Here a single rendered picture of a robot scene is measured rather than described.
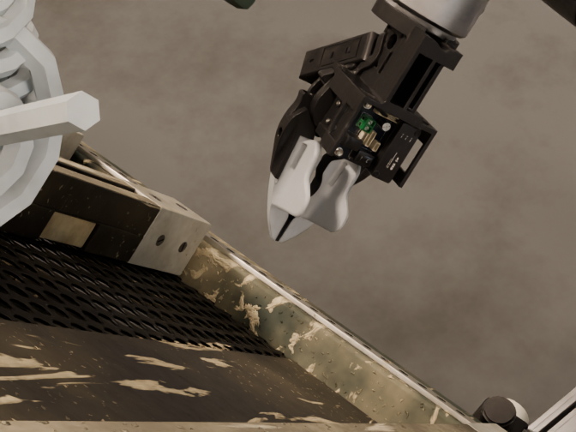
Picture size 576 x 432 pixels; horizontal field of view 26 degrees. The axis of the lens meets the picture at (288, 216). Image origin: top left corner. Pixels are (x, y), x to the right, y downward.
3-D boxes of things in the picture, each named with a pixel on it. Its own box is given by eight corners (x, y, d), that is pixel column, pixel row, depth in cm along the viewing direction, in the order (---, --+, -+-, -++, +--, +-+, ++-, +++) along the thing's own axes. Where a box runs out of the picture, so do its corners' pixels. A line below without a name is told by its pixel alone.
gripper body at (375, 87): (320, 161, 92) (406, 20, 89) (285, 116, 99) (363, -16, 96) (399, 197, 96) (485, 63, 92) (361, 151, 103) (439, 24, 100)
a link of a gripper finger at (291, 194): (260, 255, 96) (321, 154, 94) (239, 219, 101) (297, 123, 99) (292, 267, 98) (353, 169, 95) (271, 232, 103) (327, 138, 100)
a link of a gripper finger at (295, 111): (260, 171, 98) (316, 76, 96) (255, 164, 99) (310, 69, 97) (309, 193, 100) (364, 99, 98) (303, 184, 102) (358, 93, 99)
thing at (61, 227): (81, 249, 125) (98, 223, 124) (38, 237, 117) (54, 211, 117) (61, 233, 126) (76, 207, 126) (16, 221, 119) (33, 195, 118)
